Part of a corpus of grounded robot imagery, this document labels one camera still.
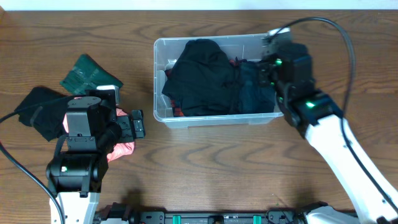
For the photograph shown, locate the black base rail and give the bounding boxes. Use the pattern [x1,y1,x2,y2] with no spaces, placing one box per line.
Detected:
[93,202,358,224]

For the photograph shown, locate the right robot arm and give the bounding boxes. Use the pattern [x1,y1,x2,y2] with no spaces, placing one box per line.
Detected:
[259,40,397,223]

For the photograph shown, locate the dark navy cloth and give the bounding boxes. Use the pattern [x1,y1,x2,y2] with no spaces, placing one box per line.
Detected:
[238,60,275,114]

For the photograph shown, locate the black cloth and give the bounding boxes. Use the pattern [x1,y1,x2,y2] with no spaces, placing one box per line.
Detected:
[162,39,239,116]
[15,86,73,141]

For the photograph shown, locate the pink cloth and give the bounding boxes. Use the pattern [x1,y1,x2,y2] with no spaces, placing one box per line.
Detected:
[63,96,135,162]

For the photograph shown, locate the clear plastic storage bin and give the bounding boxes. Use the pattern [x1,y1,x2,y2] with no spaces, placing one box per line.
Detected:
[153,31,283,129]

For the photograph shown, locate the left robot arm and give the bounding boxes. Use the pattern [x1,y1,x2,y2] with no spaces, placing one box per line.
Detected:
[46,96,146,223]

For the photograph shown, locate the folded dark green cloth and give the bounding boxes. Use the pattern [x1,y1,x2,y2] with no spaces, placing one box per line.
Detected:
[60,54,123,95]

